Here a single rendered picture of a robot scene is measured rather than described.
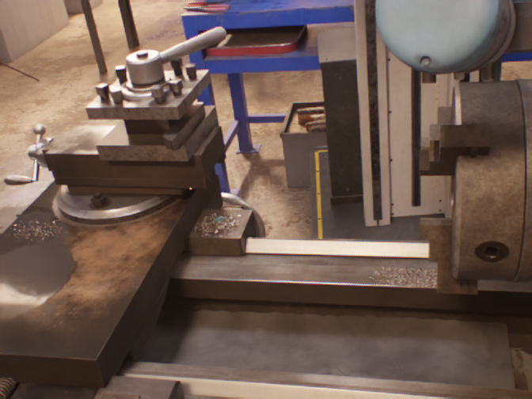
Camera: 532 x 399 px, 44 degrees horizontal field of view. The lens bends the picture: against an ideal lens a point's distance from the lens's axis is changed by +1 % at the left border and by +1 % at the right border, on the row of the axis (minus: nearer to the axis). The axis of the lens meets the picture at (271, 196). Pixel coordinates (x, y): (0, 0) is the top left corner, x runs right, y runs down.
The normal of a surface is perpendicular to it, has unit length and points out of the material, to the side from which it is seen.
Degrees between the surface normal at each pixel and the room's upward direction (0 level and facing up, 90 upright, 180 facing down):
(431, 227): 71
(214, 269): 0
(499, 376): 20
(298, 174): 90
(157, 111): 90
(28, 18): 90
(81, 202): 0
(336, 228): 0
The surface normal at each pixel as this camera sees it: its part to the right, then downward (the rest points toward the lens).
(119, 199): -0.11, -0.86
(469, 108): -0.18, -0.65
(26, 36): 0.97, 0.00
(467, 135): -0.22, -0.30
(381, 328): 0.12, -0.72
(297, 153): -0.15, 0.52
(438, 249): -0.23, 0.21
